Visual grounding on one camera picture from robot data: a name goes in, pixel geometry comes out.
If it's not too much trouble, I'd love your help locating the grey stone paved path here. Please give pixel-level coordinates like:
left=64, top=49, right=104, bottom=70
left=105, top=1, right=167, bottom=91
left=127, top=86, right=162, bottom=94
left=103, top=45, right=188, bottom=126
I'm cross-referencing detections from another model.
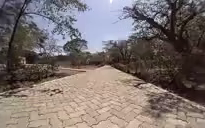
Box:
left=0, top=64, right=205, bottom=128

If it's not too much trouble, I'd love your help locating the row of dry bushes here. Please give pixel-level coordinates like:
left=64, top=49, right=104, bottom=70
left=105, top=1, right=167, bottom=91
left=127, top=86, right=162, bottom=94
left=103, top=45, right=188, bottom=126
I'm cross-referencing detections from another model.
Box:
left=111, top=39, right=205, bottom=101

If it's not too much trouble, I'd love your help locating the low hedge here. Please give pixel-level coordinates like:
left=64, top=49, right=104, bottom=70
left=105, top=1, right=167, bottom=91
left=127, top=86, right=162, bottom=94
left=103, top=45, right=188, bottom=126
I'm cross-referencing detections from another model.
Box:
left=6, top=63, right=60, bottom=83

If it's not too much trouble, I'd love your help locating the large dark-trunked tree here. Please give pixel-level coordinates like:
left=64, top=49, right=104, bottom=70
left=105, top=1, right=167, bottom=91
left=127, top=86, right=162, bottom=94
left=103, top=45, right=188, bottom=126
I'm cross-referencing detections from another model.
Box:
left=118, top=0, right=205, bottom=91

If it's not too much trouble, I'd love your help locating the leafy tree with thin trunk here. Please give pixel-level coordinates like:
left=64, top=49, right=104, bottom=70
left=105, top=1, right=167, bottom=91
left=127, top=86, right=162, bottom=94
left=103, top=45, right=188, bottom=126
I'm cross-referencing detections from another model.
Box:
left=3, top=0, right=91, bottom=73

